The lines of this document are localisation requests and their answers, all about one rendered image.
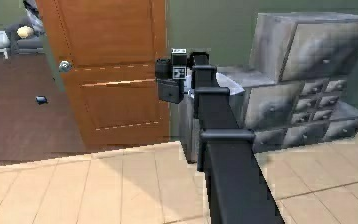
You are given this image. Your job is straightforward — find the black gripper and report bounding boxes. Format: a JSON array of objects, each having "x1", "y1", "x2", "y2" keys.
[{"x1": 154, "y1": 58, "x2": 185, "y2": 105}]

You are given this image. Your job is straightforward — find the grey bin with white liner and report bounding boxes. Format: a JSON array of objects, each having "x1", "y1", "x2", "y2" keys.
[{"x1": 178, "y1": 72, "x2": 246, "y2": 164}]

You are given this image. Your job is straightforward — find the brown wooden room door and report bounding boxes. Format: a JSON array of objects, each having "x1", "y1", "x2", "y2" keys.
[{"x1": 35, "y1": 0, "x2": 171, "y2": 150}]

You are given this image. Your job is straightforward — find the silver round door knob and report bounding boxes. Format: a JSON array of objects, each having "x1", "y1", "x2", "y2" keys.
[{"x1": 58, "y1": 60, "x2": 73, "y2": 73}]

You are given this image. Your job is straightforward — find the grey chest of drawers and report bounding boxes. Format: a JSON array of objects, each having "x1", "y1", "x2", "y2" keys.
[{"x1": 216, "y1": 12, "x2": 358, "y2": 153}]

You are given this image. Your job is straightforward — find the grey sofa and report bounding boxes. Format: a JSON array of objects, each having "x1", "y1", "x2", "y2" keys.
[{"x1": 0, "y1": 23, "x2": 45, "y2": 60}]

